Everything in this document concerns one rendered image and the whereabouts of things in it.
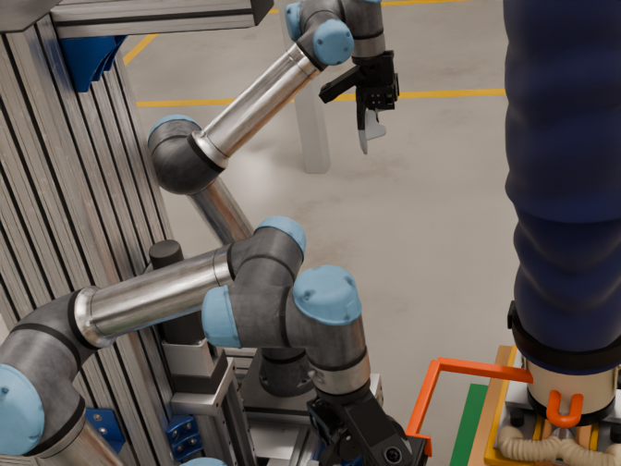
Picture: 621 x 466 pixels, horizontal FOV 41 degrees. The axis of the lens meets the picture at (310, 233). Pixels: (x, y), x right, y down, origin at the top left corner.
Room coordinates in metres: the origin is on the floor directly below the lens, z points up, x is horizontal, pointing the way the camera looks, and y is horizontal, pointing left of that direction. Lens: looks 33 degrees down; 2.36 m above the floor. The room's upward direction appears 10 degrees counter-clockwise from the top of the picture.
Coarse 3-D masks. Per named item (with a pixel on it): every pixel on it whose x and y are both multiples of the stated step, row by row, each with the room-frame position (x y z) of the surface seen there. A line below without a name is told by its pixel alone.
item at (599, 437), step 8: (616, 384) 1.21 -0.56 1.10; (592, 424) 1.14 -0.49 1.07; (600, 424) 1.13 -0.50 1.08; (608, 424) 1.12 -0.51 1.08; (616, 424) 1.12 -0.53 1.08; (592, 432) 1.12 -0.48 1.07; (600, 432) 1.11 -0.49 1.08; (608, 432) 1.10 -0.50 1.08; (616, 432) 1.08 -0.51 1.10; (592, 440) 1.10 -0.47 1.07; (600, 440) 1.09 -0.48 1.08; (608, 440) 1.08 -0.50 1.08; (616, 440) 1.07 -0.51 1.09; (592, 448) 1.08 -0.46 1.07; (600, 448) 1.07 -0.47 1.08
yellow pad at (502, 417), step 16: (512, 352) 1.38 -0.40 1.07; (496, 416) 1.20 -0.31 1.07; (512, 416) 1.16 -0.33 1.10; (528, 416) 1.18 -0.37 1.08; (496, 432) 1.15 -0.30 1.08; (528, 432) 1.14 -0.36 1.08; (496, 448) 1.11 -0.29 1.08; (496, 464) 1.09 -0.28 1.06; (512, 464) 1.08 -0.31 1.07; (528, 464) 1.07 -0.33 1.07
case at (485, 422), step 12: (504, 348) 1.54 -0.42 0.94; (504, 360) 1.50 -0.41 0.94; (492, 384) 1.42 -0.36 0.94; (492, 396) 1.38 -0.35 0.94; (492, 408) 1.35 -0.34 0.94; (480, 420) 1.32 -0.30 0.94; (492, 420) 1.31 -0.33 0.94; (480, 432) 1.28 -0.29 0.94; (576, 432) 1.24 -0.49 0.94; (588, 432) 1.23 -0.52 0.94; (480, 444) 1.25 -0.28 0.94; (588, 444) 1.20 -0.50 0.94; (480, 456) 1.22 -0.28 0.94
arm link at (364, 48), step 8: (360, 40) 1.61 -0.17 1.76; (368, 40) 1.60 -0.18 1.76; (376, 40) 1.61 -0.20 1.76; (384, 40) 1.63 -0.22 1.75; (360, 48) 1.61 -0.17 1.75; (368, 48) 1.60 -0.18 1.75; (376, 48) 1.61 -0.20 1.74; (384, 48) 1.62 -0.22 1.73; (360, 56) 1.61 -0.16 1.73; (368, 56) 1.60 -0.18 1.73; (376, 56) 1.61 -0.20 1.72
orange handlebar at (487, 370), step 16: (432, 368) 1.24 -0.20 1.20; (448, 368) 1.25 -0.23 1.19; (464, 368) 1.23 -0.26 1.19; (480, 368) 1.22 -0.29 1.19; (496, 368) 1.21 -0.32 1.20; (512, 368) 1.20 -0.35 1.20; (432, 384) 1.20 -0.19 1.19; (560, 400) 1.11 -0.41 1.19; (576, 400) 1.09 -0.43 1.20; (416, 416) 1.12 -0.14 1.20; (560, 416) 1.06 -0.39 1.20; (576, 416) 1.05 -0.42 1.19; (416, 432) 1.08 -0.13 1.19
